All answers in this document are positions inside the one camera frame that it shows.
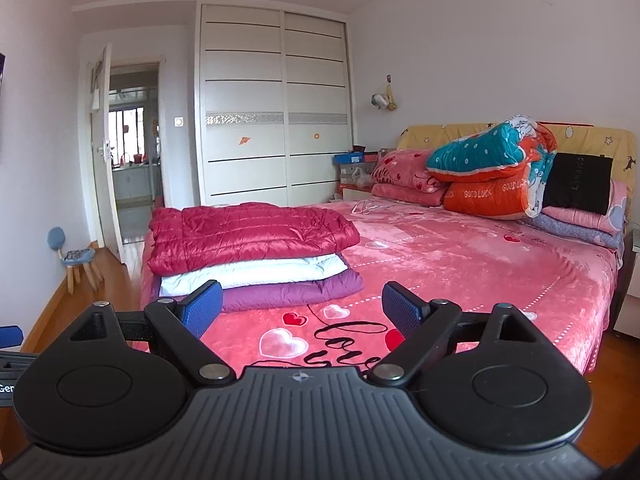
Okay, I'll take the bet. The maroon down jacket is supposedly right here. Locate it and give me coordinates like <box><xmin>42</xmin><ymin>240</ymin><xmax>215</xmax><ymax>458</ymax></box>
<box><xmin>147</xmin><ymin>202</ymin><xmax>362</xmax><ymax>277</ymax></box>

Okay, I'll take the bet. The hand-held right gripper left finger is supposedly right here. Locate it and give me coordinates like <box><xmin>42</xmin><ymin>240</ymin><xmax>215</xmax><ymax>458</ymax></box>
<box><xmin>67</xmin><ymin>280</ymin><xmax>238</xmax><ymax>388</ymax></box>

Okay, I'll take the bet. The pale blue folded jacket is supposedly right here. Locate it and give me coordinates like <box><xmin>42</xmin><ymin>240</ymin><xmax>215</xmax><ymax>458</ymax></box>
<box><xmin>159</xmin><ymin>252</ymin><xmax>348</xmax><ymax>297</ymax></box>

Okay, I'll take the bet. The bed with pink heart blanket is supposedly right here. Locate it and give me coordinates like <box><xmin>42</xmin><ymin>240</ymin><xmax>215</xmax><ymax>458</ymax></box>
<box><xmin>140</xmin><ymin>195</ymin><xmax>626</xmax><ymax>376</ymax></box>

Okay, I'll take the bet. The wall lamp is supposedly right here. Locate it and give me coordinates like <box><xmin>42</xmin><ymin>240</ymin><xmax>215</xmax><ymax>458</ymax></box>
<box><xmin>370</xmin><ymin>75</ymin><xmax>398</xmax><ymax>111</ymax></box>

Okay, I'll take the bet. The yellow headboard cover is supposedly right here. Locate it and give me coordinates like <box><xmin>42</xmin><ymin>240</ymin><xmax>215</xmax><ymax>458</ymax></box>
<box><xmin>397</xmin><ymin>122</ymin><xmax>637</xmax><ymax>188</ymax></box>

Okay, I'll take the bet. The pink folded blanket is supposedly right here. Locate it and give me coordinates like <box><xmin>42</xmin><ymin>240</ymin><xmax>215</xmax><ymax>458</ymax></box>
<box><xmin>371</xmin><ymin>149</ymin><xmax>451</xmax><ymax>208</ymax></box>

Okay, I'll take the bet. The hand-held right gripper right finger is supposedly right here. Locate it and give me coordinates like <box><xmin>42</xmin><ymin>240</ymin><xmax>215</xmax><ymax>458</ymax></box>
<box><xmin>366</xmin><ymin>281</ymin><xmax>541</xmax><ymax>388</ymax></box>

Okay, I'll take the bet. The black cloth bag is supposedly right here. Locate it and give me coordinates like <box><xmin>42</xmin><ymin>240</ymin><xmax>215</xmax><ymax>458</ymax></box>
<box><xmin>542</xmin><ymin>152</ymin><xmax>614</xmax><ymax>215</ymax></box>

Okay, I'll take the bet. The white sliding wardrobe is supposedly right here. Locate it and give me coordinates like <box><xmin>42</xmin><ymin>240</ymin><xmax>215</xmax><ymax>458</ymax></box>
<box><xmin>197</xmin><ymin>2</ymin><xmax>356</xmax><ymax>208</ymax></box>

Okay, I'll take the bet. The teal and orange quilt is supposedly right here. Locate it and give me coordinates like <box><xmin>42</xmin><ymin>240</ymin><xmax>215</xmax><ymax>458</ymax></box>
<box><xmin>426</xmin><ymin>115</ymin><xmax>558</xmax><ymax>221</ymax></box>

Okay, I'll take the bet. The purple folded jacket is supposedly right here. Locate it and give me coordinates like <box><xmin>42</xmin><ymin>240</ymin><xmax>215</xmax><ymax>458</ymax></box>
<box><xmin>220</xmin><ymin>269</ymin><xmax>365</xmax><ymax>313</ymax></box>

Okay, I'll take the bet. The white nightstand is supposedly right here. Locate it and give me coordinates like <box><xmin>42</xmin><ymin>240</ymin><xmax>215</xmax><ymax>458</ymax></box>
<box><xmin>612</xmin><ymin>227</ymin><xmax>640</xmax><ymax>338</ymax></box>

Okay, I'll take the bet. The pink pillow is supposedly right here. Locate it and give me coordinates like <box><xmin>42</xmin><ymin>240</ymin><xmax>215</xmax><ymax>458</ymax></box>
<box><xmin>542</xmin><ymin>180</ymin><xmax>628</xmax><ymax>236</ymax></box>

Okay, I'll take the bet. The small blue chair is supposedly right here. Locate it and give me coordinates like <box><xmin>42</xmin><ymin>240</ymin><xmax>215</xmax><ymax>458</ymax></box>
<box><xmin>47</xmin><ymin>227</ymin><xmax>101</xmax><ymax>295</ymax></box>

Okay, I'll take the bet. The white door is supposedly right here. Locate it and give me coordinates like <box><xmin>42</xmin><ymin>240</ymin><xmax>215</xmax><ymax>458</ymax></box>
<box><xmin>89</xmin><ymin>44</ymin><xmax>123</xmax><ymax>263</ymax></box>

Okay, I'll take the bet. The clear storage box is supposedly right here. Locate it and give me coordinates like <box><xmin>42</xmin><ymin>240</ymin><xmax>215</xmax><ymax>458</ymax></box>
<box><xmin>340</xmin><ymin>162</ymin><xmax>378</xmax><ymax>186</ymax></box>

